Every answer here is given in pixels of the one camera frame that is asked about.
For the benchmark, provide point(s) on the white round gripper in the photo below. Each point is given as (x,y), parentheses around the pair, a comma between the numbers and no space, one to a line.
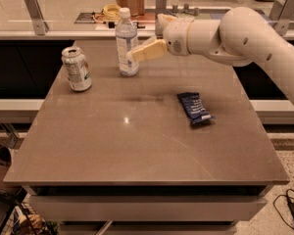
(175,36)

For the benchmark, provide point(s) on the clear blue-label plastic bottle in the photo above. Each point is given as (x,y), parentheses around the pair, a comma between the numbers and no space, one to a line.
(127,39)

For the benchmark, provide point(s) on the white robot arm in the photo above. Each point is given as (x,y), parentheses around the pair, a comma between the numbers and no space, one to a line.
(240,37)

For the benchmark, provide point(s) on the blue rxbar blueberry wrapper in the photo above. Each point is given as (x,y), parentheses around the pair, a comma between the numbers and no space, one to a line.
(192,104)

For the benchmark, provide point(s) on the silver green soda can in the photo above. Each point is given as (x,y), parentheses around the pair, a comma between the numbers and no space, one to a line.
(77,69)

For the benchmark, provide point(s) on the white drawer under table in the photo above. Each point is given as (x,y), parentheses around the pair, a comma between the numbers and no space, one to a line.
(147,208)

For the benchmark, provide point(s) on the brown bag at left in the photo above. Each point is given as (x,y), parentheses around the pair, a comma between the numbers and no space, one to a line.
(5,162)

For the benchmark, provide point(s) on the middle metal glass bracket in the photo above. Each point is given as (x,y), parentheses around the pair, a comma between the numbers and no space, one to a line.
(160,8)

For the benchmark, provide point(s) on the metal glass bracket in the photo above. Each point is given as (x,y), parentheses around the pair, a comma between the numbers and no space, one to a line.
(40,26)
(160,8)
(280,16)

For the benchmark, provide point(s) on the left metal glass bracket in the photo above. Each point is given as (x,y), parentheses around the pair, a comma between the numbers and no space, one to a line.
(40,26)

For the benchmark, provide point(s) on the right metal glass bracket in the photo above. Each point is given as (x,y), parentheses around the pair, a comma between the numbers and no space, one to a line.
(280,16)

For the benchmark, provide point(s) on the wire basket with items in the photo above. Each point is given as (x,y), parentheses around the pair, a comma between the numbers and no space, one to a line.
(24,220)

